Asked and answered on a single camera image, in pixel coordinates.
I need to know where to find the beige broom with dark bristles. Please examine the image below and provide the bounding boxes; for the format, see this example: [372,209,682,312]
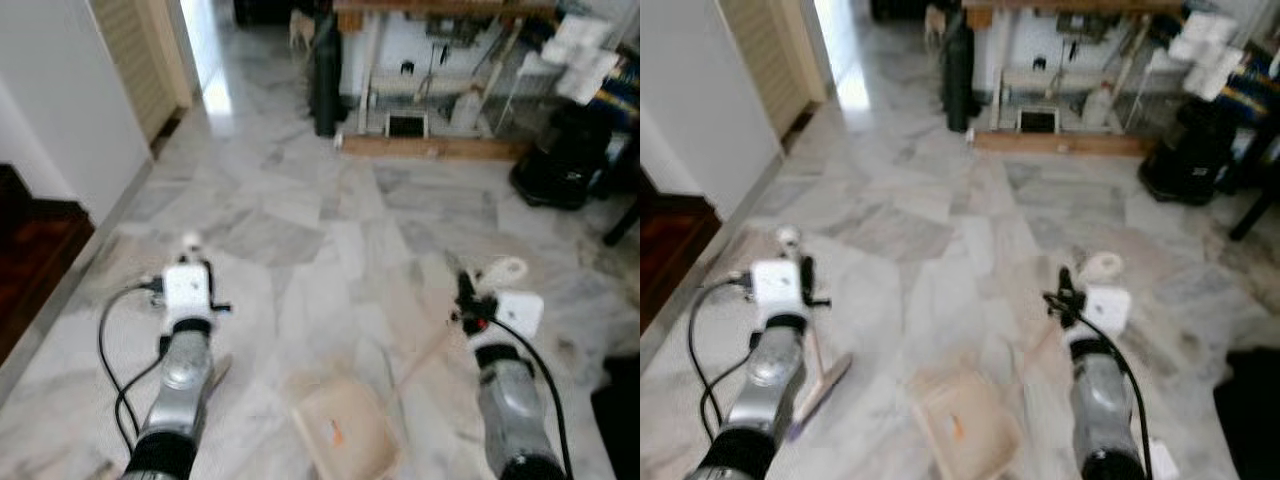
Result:
[777,227,854,442]
[180,232,234,401]

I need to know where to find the beige long-handled dustpan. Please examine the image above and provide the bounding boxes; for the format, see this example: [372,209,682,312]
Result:
[908,252,1125,480]
[290,257,529,480]

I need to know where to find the dark wooden stairs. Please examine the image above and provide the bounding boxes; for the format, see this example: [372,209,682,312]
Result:
[640,165,724,337]
[0,165,97,367]

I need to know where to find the long wooden plank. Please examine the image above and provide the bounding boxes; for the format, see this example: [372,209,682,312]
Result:
[972,129,1152,158]
[340,133,532,162]

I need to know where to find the black table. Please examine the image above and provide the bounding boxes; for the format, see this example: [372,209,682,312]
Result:
[600,95,641,247]
[1228,90,1280,242]

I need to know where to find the large black bag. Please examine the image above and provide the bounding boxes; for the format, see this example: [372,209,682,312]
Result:
[590,355,641,480]
[1213,348,1280,480]

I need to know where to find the white plastic jug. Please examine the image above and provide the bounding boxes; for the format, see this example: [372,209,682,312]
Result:
[1085,82,1117,130]
[450,87,482,132]

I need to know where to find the beige louvered door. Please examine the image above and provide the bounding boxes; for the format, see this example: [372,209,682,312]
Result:
[720,0,830,137]
[90,0,197,142]

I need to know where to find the tall black cylinder bag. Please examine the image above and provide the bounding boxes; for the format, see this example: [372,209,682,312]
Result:
[943,9,979,134]
[310,10,347,139]

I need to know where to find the white hanging cloth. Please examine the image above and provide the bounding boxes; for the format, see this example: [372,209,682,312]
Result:
[1168,11,1252,102]
[540,14,622,107]

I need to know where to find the wooden table top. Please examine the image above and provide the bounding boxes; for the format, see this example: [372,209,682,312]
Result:
[965,0,1187,30]
[335,0,562,32]

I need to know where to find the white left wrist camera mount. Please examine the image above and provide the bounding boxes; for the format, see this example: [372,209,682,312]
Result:
[750,259,803,317]
[162,263,213,321]

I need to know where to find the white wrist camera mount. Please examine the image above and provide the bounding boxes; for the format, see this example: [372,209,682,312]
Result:
[492,290,546,342]
[162,263,213,321]
[750,259,803,317]
[1085,285,1134,337]

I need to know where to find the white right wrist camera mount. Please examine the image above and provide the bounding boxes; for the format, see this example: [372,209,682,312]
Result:
[492,290,546,342]
[1085,285,1134,337]

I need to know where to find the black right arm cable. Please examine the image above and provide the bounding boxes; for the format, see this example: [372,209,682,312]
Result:
[485,315,573,480]
[1075,312,1153,472]

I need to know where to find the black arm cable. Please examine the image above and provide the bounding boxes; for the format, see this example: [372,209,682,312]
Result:
[485,315,573,480]
[687,275,752,442]
[1075,312,1153,472]
[97,280,167,452]

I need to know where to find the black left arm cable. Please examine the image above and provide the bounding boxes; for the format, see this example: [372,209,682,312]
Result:
[97,280,167,452]
[687,275,752,442]

